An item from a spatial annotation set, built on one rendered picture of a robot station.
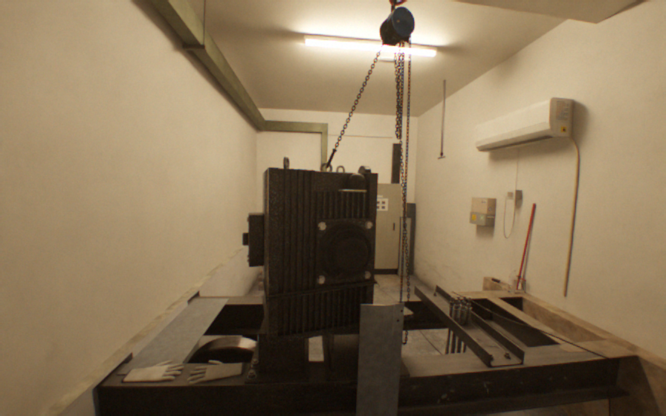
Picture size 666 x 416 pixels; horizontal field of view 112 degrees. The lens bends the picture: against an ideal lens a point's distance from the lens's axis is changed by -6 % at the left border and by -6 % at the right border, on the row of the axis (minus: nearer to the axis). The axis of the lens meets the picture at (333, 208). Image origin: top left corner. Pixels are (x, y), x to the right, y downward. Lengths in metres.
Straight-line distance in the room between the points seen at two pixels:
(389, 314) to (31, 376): 1.28
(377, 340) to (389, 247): 3.41
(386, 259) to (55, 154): 4.16
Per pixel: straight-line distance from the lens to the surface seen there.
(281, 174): 1.03
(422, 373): 1.46
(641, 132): 2.30
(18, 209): 1.24
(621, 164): 2.32
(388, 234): 4.43
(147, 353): 1.71
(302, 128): 4.39
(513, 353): 1.76
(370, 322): 1.12
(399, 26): 1.60
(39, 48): 1.37
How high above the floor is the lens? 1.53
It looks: 4 degrees down
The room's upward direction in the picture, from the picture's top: 1 degrees clockwise
